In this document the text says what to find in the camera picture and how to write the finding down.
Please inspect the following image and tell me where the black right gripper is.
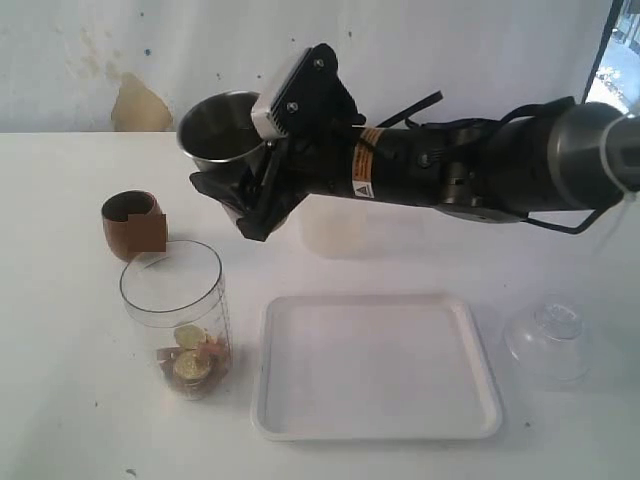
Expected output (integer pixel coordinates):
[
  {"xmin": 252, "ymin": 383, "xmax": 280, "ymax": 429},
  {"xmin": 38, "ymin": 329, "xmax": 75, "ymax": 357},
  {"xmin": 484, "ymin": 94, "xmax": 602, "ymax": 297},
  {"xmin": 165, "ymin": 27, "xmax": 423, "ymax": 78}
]
[{"xmin": 189, "ymin": 79, "xmax": 364, "ymax": 242}]

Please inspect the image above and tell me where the stainless steel cup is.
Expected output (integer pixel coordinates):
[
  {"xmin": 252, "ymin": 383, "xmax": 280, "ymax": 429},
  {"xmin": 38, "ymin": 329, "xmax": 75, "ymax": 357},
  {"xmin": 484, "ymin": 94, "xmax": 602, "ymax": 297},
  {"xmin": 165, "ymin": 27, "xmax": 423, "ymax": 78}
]
[{"xmin": 177, "ymin": 91, "xmax": 266, "ymax": 172}]

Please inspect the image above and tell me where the clear plastic shaker body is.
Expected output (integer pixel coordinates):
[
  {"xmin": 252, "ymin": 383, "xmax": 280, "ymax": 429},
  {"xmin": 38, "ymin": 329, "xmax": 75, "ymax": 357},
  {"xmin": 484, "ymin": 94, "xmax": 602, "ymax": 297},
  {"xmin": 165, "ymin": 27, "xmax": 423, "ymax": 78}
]
[{"xmin": 119, "ymin": 240, "xmax": 233, "ymax": 392}]

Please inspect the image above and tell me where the brown wooden cup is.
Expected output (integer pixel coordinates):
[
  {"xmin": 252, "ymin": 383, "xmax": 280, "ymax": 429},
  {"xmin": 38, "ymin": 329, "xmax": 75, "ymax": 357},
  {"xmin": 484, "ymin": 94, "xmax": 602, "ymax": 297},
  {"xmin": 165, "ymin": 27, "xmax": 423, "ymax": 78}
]
[{"xmin": 101, "ymin": 190, "xmax": 168, "ymax": 262}]

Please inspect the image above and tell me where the clear plastic shaker lid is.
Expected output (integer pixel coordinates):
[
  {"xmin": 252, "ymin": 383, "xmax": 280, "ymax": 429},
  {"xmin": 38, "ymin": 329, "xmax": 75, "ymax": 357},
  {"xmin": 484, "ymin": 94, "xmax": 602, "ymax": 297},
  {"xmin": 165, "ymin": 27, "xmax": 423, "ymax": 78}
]
[{"xmin": 503, "ymin": 294, "xmax": 593, "ymax": 384}]

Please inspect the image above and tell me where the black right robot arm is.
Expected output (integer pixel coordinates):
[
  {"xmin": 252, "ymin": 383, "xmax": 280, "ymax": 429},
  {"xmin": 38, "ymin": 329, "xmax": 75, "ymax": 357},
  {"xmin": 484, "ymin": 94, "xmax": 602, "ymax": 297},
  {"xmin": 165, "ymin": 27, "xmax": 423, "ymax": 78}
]
[{"xmin": 190, "ymin": 79, "xmax": 639, "ymax": 241}]

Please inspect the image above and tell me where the translucent plastic cup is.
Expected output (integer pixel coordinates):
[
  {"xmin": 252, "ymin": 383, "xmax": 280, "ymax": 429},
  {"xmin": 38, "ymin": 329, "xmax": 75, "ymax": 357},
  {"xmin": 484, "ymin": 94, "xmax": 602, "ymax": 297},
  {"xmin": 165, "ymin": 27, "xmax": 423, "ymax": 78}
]
[{"xmin": 299, "ymin": 195, "xmax": 367, "ymax": 259}]

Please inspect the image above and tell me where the white plastic tray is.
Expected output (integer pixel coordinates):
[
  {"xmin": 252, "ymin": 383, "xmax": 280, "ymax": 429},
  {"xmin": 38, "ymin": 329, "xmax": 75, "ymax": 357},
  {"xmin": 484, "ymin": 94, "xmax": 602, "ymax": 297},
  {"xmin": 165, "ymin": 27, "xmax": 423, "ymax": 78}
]
[{"xmin": 251, "ymin": 293, "xmax": 503, "ymax": 442}]

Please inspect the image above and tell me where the white zip tie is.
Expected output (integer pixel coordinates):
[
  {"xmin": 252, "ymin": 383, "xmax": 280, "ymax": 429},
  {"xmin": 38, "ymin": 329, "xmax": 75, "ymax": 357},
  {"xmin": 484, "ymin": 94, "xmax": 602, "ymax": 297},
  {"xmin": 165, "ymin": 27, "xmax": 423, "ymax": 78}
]
[{"xmin": 594, "ymin": 114, "xmax": 637, "ymax": 256}]

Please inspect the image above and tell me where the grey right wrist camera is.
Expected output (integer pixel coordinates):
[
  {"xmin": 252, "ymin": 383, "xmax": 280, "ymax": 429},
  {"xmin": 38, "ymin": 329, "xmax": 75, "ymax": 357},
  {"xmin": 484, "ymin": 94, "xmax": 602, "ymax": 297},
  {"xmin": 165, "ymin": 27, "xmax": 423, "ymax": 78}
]
[{"xmin": 251, "ymin": 43, "xmax": 341, "ymax": 141}]

